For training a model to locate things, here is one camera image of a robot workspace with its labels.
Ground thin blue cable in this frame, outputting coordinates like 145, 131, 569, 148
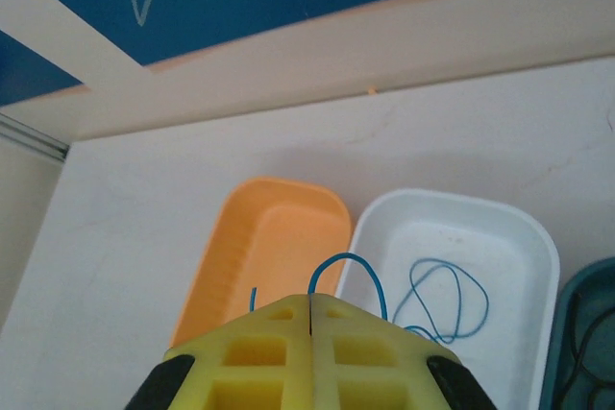
249, 252, 490, 345

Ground thin black cable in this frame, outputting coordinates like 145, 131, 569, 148
559, 284, 615, 410

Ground aluminium frame post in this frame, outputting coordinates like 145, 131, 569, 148
0, 110, 68, 162

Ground white plastic bin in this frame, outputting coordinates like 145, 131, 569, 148
334, 188, 562, 410

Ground dark teal plastic bin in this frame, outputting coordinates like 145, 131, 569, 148
537, 255, 615, 410

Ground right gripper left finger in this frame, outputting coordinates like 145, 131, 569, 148
123, 293, 312, 410

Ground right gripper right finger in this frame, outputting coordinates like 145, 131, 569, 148
309, 294, 499, 410

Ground orange plastic bin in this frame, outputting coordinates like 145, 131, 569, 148
170, 176, 356, 350

